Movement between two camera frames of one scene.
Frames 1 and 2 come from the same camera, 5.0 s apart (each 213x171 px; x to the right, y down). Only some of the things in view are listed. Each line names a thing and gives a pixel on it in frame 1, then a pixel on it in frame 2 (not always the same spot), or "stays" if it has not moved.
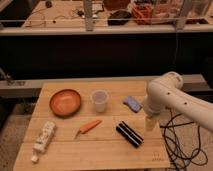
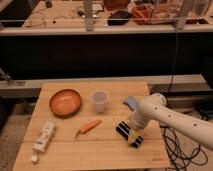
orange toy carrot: (87, 127) stays
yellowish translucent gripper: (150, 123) → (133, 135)
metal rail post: (88, 15) stays
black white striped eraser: (135, 139) stays
